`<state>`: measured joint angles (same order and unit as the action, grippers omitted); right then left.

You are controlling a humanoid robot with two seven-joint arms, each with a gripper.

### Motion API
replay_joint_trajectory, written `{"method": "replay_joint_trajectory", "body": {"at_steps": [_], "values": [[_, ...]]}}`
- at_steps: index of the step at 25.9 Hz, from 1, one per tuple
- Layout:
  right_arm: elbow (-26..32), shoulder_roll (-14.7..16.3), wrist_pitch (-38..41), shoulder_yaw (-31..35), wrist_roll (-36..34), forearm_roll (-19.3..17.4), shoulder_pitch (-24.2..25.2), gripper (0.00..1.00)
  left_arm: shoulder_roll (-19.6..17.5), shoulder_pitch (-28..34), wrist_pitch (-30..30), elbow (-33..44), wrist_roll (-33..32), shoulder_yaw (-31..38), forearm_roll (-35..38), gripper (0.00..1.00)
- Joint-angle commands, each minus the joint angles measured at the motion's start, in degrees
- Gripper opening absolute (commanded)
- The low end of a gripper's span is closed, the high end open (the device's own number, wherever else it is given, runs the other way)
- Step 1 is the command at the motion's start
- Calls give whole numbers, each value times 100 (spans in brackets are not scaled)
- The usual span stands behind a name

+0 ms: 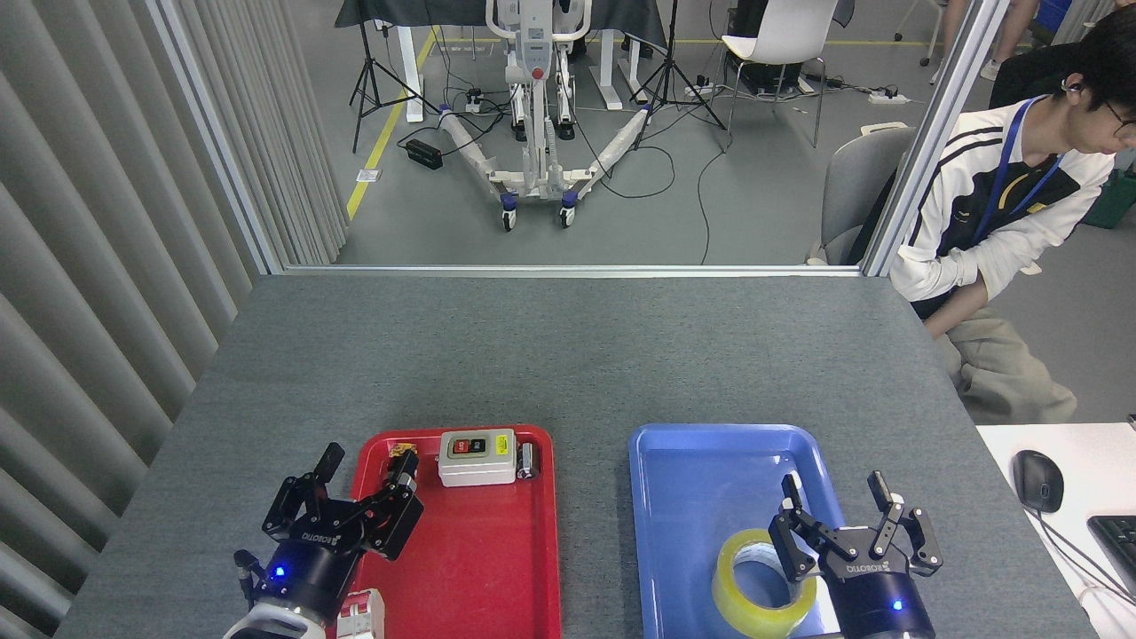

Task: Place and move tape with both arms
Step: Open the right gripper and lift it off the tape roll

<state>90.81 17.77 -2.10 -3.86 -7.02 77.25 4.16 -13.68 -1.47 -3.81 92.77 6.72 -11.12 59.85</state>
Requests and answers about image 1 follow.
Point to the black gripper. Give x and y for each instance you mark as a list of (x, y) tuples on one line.
[(879, 595), (311, 572)]

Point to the yellow tape roll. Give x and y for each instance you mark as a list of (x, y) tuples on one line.
[(737, 612)]

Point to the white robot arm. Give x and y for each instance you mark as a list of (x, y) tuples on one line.
[(284, 623)]

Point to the person's forearm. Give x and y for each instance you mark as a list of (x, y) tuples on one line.
[(957, 311)]

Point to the yellow black push button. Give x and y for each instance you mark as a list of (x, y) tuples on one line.
[(405, 457)]

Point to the white red circuit breaker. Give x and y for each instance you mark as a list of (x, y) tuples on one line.
[(362, 617)]

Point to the red plastic tray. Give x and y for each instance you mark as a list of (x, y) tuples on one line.
[(479, 559)]

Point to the blue plastic tray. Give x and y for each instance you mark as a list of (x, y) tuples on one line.
[(692, 497)]

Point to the black computer mouse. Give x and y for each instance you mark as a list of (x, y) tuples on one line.
[(1038, 479)]

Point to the small silver black cylinder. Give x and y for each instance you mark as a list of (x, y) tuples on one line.
[(529, 461)]

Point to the white desk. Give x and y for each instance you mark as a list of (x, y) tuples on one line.
[(1100, 461)]

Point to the black keyboard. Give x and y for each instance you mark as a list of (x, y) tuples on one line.
[(1118, 546)]

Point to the person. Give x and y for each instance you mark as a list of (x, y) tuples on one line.
[(1012, 27), (985, 231)]

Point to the grey chair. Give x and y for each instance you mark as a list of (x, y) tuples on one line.
[(856, 177)]

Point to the black power adapter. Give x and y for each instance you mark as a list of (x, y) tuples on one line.
[(424, 154)]

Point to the green bin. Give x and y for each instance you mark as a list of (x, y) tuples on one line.
[(1114, 200)]

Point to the black tripod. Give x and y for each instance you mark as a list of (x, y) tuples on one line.
[(366, 80), (670, 71)]

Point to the white power strip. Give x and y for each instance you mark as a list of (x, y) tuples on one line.
[(887, 98)]

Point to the white stand on wheels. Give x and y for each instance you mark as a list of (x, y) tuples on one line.
[(537, 89)]

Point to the black computer case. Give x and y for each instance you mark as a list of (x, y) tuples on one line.
[(754, 71)]

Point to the black chair back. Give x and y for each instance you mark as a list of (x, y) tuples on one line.
[(1029, 75)]

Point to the white chair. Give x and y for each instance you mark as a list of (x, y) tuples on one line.
[(785, 35)]

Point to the grey switch box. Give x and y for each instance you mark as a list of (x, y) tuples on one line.
[(479, 469)]

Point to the silver frame rail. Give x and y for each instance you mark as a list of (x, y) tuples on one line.
[(568, 269)]

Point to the silver post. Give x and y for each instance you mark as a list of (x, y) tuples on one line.
[(932, 142), (217, 142)]

